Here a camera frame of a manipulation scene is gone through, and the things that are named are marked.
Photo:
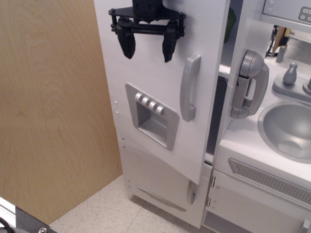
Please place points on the grey freezer door handle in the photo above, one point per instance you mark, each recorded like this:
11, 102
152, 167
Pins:
191, 192

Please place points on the white lower freezer door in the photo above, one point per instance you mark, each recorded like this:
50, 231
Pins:
156, 182

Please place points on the grey fridge door handle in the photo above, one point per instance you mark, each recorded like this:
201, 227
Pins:
191, 68

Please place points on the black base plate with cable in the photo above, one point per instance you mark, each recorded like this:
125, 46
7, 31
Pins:
20, 219

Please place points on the white toy kitchen cabinet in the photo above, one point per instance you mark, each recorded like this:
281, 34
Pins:
240, 138

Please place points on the grey toy telephone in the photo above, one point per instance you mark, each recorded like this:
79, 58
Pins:
251, 86

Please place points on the grey toy faucet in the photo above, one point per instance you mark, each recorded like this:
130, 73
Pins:
289, 84

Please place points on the white oven door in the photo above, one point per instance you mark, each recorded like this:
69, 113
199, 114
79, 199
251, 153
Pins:
238, 207

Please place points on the green toy bell pepper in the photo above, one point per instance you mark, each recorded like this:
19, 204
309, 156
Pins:
231, 20

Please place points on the white toy fridge door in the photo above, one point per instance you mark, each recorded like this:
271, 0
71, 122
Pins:
147, 71

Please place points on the grey oven vent panel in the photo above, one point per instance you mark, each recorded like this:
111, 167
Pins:
271, 181

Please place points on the grey ice dispenser panel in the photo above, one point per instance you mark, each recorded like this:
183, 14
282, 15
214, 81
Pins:
152, 117

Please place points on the grey toy sink basin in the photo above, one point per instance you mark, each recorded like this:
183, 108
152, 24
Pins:
286, 128

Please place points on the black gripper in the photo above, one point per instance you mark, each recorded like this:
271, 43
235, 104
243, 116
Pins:
147, 17

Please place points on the grey toy microwave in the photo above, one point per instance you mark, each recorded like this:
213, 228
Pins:
294, 11

